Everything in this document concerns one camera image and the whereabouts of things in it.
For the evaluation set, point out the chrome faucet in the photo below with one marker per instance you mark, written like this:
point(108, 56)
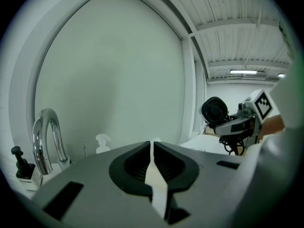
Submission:
point(42, 136)

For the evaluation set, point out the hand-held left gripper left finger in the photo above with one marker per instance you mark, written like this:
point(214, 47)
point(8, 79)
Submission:
point(95, 174)

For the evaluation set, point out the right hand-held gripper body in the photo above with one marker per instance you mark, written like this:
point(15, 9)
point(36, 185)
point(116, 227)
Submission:
point(261, 103)

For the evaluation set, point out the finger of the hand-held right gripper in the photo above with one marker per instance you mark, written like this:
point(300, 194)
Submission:
point(228, 128)

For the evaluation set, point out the small black object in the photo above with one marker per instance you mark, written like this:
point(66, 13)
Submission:
point(213, 109)

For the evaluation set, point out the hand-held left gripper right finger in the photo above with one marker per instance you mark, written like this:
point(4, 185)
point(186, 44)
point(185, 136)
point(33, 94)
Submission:
point(213, 186)

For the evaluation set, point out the ceiling tube light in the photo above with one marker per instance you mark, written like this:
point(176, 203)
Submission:
point(281, 75)
point(243, 71)

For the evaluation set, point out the arched wall mirror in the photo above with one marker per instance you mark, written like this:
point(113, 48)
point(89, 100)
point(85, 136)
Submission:
point(107, 68)

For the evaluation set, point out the white pump bottle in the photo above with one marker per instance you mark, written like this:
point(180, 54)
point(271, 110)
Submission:
point(103, 144)

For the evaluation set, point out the white vanity cabinet with sink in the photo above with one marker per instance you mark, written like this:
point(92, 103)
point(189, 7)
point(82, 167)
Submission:
point(55, 166)

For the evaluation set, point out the small black box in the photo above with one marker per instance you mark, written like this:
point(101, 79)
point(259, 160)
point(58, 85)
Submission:
point(25, 172)

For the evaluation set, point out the person's right forearm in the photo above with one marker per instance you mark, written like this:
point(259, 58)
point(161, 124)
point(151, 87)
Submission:
point(273, 125)

